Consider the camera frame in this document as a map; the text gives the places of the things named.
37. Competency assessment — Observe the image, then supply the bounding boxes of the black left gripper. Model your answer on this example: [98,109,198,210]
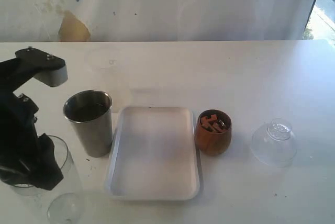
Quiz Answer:
[1,58,63,191]

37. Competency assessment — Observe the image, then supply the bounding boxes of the clear plastic shaker cup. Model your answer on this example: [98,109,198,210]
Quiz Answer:
[10,135,85,223]

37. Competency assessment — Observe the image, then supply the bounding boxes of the brown wooden cup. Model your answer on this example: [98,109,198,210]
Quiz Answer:
[194,109,232,156]

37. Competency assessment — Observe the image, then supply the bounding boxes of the clear plastic dome lid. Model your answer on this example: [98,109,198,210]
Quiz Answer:
[250,118,297,167]

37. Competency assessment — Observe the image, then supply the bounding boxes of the stainless steel cup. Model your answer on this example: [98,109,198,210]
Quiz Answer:
[63,90,113,158]

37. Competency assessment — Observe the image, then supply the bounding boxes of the white rectangular tray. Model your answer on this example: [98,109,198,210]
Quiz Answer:
[104,106,200,201]

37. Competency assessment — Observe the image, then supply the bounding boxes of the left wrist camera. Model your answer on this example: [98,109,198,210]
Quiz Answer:
[15,47,68,87]

